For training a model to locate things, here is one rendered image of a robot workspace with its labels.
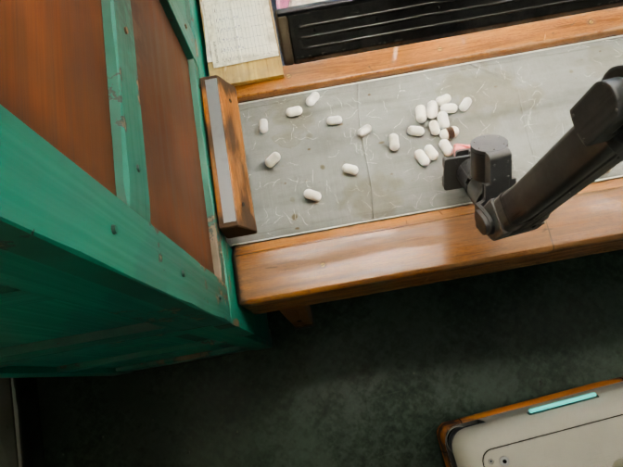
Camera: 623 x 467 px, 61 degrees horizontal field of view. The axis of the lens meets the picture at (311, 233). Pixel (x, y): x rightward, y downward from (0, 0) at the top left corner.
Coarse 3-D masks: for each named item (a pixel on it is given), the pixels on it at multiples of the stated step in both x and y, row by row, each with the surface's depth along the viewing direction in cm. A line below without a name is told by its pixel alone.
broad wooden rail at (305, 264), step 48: (288, 240) 100; (336, 240) 98; (384, 240) 97; (432, 240) 97; (480, 240) 97; (528, 240) 96; (576, 240) 96; (240, 288) 96; (288, 288) 96; (336, 288) 96; (384, 288) 108
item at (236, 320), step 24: (192, 0) 107; (192, 24) 103; (240, 312) 98; (168, 336) 92; (192, 336) 112; (216, 336) 106; (240, 336) 114; (264, 336) 151; (24, 360) 90; (48, 360) 109; (72, 360) 117; (96, 360) 123; (120, 360) 123; (144, 360) 150; (168, 360) 156
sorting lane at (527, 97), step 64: (512, 64) 108; (576, 64) 108; (256, 128) 107; (320, 128) 107; (384, 128) 106; (512, 128) 105; (256, 192) 104; (320, 192) 103; (384, 192) 102; (448, 192) 102
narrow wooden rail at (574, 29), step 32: (480, 32) 108; (512, 32) 107; (544, 32) 107; (576, 32) 107; (608, 32) 107; (320, 64) 107; (352, 64) 107; (384, 64) 107; (416, 64) 106; (448, 64) 108; (256, 96) 108
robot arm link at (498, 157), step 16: (480, 144) 83; (496, 144) 82; (480, 160) 82; (496, 160) 80; (480, 176) 84; (496, 176) 81; (512, 176) 82; (496, 192) 83; (480, 208) 82; (480, 224) 82
